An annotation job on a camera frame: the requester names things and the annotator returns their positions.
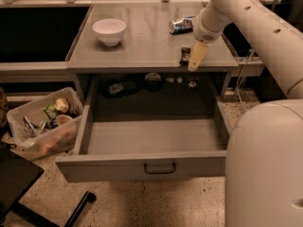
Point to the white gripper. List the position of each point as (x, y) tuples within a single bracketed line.
[(204, 32)]

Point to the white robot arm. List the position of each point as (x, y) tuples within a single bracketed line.
[(264, 159)]

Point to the grey open top drawer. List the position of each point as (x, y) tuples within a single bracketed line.
[(174, 125)]

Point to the crushed blue soda can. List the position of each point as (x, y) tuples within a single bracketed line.
[(181, 25)]

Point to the black round object under desk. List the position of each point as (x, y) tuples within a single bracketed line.
[(153, 82)]

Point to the grey metal cabinet desk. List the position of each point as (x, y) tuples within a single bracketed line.
[(147, 45)]

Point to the white ceramic bowl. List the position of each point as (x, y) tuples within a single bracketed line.
[(110, 31)]

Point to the clear plastic storage bin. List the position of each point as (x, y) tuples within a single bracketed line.
[(38, 126)]

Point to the black chair base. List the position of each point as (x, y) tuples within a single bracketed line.
[(17, 175)]

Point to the black drawer handle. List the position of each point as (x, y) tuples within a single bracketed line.
[(159, 169)]

